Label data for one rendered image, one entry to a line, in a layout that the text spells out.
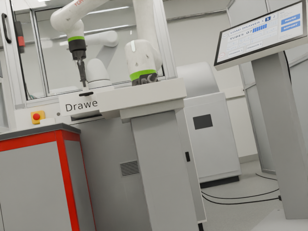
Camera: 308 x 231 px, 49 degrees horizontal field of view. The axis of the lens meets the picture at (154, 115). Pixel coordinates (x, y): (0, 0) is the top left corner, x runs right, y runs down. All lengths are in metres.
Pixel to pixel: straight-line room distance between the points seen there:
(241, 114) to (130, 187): 3.74
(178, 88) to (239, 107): 4.20
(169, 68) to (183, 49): 3.42
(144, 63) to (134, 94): 0.21
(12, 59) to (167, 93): 1.15
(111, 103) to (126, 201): 0.85
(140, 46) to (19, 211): 0.89
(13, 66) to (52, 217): 1.05
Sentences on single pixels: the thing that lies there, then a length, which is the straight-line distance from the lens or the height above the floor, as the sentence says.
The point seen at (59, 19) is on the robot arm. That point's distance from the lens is 1.83.
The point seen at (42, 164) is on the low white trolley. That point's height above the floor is 0.60.
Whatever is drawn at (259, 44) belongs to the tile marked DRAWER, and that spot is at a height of 1.01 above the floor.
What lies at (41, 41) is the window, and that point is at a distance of 2.26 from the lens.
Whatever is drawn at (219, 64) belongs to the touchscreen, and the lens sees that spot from 1.99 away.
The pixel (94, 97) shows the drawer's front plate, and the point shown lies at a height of 0.89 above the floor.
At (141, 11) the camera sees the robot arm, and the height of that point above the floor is 1.27.
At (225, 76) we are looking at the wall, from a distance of 5.61.
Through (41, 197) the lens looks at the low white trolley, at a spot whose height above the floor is 0.46.
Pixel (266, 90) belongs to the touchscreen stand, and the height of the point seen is 0.76.
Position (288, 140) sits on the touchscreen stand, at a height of 0.47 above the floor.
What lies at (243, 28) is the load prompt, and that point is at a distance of 2.14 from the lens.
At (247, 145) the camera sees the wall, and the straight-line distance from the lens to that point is 5.60.
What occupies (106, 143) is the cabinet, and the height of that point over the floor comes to 0.64.
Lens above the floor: 0.60
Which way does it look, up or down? 4 degrees up
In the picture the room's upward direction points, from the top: 11 degrees counter-clockwise
